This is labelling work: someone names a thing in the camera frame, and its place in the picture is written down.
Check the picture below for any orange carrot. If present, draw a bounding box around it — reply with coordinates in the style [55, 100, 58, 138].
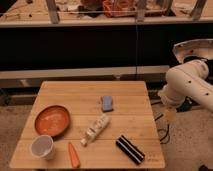
[68, 142, 80, 168]

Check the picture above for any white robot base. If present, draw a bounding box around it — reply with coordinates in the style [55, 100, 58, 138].
[173, 38, 213, 64]

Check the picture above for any orange crate in background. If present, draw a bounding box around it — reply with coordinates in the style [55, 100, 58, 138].
[102, 0, 135, 17]

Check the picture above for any white paper cup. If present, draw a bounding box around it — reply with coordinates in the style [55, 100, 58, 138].
[30, 135, 55, 160]

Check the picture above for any black striped rectangular box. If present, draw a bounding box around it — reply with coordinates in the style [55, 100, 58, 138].
[115, 135, 145, 165]

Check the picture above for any black cable on floor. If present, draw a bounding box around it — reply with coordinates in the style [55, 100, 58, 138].
[154, 113, 172, 145]

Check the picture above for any blue sponge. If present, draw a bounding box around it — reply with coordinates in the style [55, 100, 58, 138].
[101, 96, 113, 112]

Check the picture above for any orange round plate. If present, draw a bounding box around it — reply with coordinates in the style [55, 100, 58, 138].
[34, 105, 70, 137]

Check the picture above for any white plastic bottle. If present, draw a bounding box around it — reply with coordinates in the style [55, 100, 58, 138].
[80, 114, 110, 146]

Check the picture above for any wooden table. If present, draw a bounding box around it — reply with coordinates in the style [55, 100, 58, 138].
[10, 81, 165, 169]

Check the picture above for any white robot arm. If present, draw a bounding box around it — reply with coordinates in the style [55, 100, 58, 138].
[158, 60, 213, 123]

